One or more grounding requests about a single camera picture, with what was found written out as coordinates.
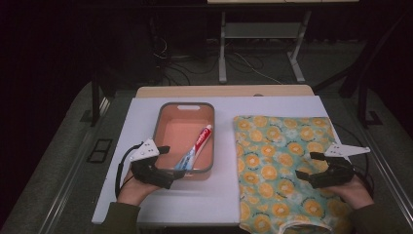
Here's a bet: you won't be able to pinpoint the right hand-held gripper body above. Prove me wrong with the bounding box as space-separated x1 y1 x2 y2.
311 142 371 190

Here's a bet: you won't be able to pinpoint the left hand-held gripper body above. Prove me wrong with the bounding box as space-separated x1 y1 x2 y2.
130 138 176 190

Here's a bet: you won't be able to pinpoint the pink basin with grey rim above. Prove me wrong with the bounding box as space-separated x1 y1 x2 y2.
152 101 216 181

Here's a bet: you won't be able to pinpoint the orange print cloth bag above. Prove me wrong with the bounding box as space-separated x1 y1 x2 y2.
233 115 354 234

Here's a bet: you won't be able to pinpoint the toothpaste tube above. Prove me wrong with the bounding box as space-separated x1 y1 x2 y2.
173 124 213 172

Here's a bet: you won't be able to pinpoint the person's right hand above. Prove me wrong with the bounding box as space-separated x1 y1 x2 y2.
325 175 375 211

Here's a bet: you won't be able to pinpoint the person's left hand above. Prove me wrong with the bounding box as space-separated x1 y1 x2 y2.
116 169 163 207

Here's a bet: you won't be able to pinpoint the white board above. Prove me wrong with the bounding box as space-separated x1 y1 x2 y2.
92 96 358 227

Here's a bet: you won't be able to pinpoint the black stand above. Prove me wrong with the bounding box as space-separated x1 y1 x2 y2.
81 62 115 128
313 13 413 130

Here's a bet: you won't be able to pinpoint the wooden table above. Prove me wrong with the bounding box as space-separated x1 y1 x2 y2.
135 85 316 98

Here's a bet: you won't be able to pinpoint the pale desk top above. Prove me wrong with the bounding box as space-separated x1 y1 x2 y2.
206 0 360 5

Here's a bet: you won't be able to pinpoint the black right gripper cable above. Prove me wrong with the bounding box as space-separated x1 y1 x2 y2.
334 123 375 198

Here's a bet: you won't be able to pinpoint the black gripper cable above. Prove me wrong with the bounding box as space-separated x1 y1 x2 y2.
114 141 144 199
334 123 375 198

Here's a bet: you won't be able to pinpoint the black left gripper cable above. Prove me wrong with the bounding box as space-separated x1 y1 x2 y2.
114 141 144 199

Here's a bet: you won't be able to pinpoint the black floor socket frame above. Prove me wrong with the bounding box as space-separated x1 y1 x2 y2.
86 138 114 164

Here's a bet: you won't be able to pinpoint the black floor cables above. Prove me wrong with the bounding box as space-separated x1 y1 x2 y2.
150 33 220 87

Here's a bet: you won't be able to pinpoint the white floor cable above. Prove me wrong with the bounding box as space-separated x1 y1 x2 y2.
233 52 284 86

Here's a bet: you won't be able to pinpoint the grey metal stand frame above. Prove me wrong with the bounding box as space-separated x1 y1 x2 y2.
217 11 313 84

